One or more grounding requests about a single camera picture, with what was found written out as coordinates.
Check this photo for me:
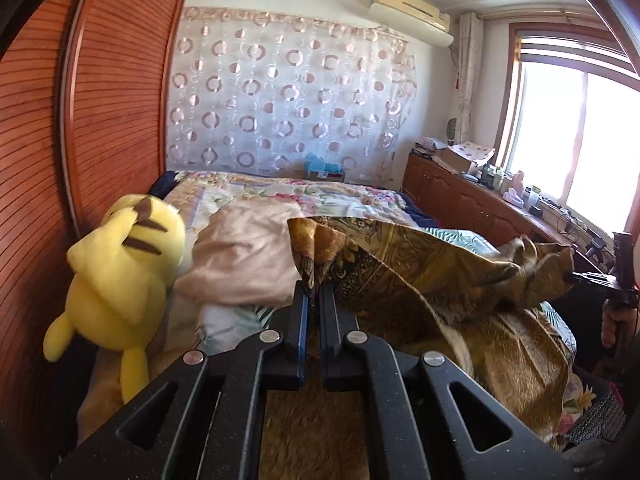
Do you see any golden brown patterned garment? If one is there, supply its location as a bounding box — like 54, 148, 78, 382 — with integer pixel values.
259, 218, 573, 479

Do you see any person's right hand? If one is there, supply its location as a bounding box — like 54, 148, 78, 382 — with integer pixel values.
601, 301, 639, 348

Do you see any palm leaf bed cover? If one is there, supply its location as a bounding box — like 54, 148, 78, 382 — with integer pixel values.
288, 218, 576, 436

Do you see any yellow plush toy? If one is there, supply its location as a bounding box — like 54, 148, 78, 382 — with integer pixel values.
43, 194, 186, 402

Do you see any folded beige garment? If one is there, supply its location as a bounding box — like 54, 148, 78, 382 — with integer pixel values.
174, 198, 302, 308

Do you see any wooden window cabinet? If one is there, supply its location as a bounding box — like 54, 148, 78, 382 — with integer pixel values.
402, 153, 591, 255

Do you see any cardboard box with dotted paper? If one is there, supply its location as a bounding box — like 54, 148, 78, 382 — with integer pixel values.
440, 141, 495, 174

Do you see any teal object at headboard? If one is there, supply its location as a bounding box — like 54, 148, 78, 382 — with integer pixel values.
304, 153, 345, 182

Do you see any white patterned window curtain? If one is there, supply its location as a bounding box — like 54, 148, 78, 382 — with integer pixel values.
456, 12, 484, 143

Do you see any pink circle sheer curtain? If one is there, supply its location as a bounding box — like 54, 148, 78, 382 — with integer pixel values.
166, 6, 418, 186

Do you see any red wooden wardrobe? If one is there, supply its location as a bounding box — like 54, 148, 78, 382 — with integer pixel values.
1, 0, 184, 471

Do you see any white wall air conditioner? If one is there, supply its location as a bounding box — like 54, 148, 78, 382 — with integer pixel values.
369, 0, 454, 48

